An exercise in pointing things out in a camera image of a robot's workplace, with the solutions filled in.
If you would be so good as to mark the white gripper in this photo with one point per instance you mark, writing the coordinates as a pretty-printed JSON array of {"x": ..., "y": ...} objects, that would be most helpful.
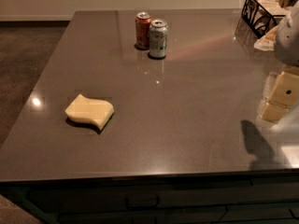
[{"x": 289, "y": 42}]

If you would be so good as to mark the yellow green sponge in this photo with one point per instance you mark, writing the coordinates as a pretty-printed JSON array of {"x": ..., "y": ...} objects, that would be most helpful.
[{"x": 90, "y": 111}]

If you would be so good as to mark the green silver 7up can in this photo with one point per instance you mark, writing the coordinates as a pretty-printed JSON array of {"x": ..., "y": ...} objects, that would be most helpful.
[{"x": 158, "y": 30}]

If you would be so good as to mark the orange soda can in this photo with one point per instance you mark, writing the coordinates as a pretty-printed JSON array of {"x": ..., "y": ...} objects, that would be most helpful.
[{"x": 142, "y": 26}]

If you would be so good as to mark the dark cabinet drawer front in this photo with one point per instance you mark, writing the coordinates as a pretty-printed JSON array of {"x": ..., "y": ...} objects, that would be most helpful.
[{"x": 181, "y": 203}]

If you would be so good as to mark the black wire basket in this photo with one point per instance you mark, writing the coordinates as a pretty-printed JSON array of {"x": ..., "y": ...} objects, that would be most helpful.
[{"x": 263, "y": 15}]

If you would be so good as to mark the dark drawer handle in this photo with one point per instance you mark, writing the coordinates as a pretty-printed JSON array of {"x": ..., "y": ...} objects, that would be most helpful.
[{"x": 142, "y": 201}]

